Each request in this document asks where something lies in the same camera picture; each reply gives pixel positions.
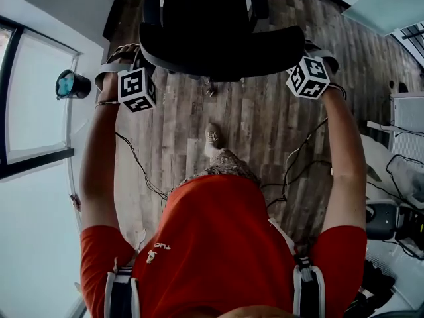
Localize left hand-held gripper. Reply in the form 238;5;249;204
94;44;158;113

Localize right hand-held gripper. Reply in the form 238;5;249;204
286;40;341;100

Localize black office chair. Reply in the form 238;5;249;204
138;0;306;98

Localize person's right forearm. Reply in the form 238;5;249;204
319;89;367;195

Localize person's left forearm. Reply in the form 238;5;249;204
79;103;122;198

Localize person's left hand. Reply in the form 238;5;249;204
99;73;120;103

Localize black wristband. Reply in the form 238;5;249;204
329;81;348;101

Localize black bin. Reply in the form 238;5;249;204
55;68;92;101

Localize white bar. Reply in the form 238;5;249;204
366;120;399;133

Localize frosted glass panel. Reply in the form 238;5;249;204
341;0;424;39

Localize white slatted panel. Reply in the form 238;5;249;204
390;23;424;58

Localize person's patterned beige shorts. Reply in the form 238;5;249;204
168;147;263;195

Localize person's red shirt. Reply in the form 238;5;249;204
79;174;368;318

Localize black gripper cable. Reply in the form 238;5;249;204
113;131;169;202
264;117;329;212

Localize thin black cable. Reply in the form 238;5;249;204
380;123;424;139

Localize black looped cable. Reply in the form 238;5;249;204
385;153;424;205

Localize black window frame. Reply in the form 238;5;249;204
0;15;76;180

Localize white harness cord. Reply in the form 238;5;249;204
268;218;299;255
131;228;148;255

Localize white and black shoulder strap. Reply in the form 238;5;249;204
292;254;327;318
103;266;142;318

